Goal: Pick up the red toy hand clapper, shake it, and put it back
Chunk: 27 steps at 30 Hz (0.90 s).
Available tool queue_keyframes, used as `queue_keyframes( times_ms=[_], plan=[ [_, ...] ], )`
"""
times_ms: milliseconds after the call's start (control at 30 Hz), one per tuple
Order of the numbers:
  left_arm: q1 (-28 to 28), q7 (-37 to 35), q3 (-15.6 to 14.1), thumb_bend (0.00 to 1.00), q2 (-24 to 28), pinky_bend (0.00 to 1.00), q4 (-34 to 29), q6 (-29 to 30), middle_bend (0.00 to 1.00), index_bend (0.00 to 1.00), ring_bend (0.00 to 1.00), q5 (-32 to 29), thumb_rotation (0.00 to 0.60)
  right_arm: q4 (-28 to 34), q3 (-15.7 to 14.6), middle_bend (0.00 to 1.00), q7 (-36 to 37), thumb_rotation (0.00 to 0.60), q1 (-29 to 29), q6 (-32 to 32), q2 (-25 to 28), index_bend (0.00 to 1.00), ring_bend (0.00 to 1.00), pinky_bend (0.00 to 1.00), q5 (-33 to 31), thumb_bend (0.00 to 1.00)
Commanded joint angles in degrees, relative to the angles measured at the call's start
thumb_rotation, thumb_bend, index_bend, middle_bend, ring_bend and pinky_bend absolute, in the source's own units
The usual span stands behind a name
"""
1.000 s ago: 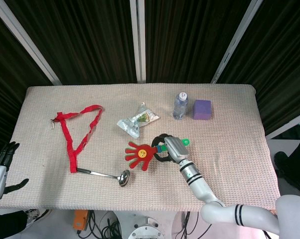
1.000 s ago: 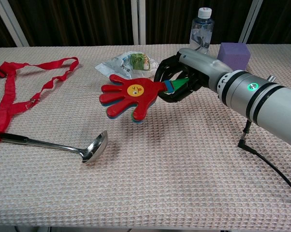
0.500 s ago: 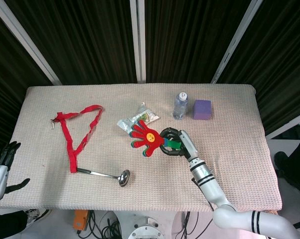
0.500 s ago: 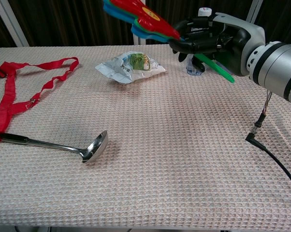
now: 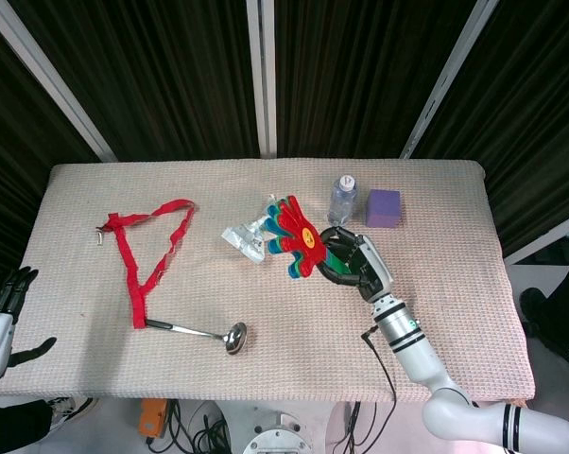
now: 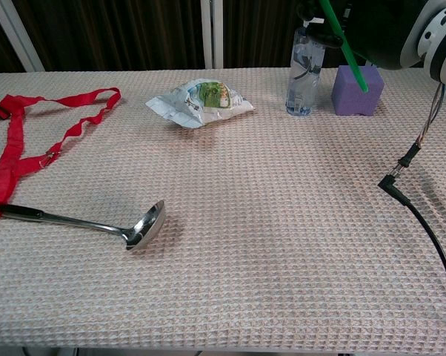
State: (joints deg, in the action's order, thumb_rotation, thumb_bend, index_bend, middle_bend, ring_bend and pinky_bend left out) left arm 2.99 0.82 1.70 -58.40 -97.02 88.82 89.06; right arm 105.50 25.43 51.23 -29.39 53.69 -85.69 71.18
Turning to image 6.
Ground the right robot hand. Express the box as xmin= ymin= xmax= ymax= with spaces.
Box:
xmin=296 ymin=0 xmax=427 ymax=71

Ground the red hand clapper toy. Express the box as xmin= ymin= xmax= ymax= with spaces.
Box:
xmin=318 ymin=0 xmax=369 ymax=93

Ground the purple foam cube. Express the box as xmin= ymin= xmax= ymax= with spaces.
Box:
xmin=330 ymin=65 xmax=385 ymax=117

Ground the clear plastic water bottle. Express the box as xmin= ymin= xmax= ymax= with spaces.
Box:
xmin=284 ymin=20 xmax=326 ymax=116

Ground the silver green snack bag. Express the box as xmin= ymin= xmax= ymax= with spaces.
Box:
xmin=144 ymin=78 xmax=255 ymax=130

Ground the beige waffle table cloth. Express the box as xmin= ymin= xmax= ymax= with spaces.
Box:
xmin=0 ymin=67 xmax=446 ymax=353

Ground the black curtain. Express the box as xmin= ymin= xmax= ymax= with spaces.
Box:
xmin=0 ymin=0 xmax=446 ymax=73

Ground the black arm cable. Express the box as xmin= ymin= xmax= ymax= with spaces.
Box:
xmin=377 ymin=83 xmax=446 ymax=334

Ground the white frame post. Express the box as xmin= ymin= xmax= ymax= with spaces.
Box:
xmin=199 ymin=0 xmax=224 ymax=70
xmin=0 ymin=0 xmax=46 ymax=73

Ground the steel ladle black handle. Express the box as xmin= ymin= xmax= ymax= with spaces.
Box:
xmin=0 ymin=200 xmax=167 ymax=251

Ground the red fabric strap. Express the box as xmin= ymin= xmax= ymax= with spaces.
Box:
xmin=0 ymin=87 xmax=122 ymax=217

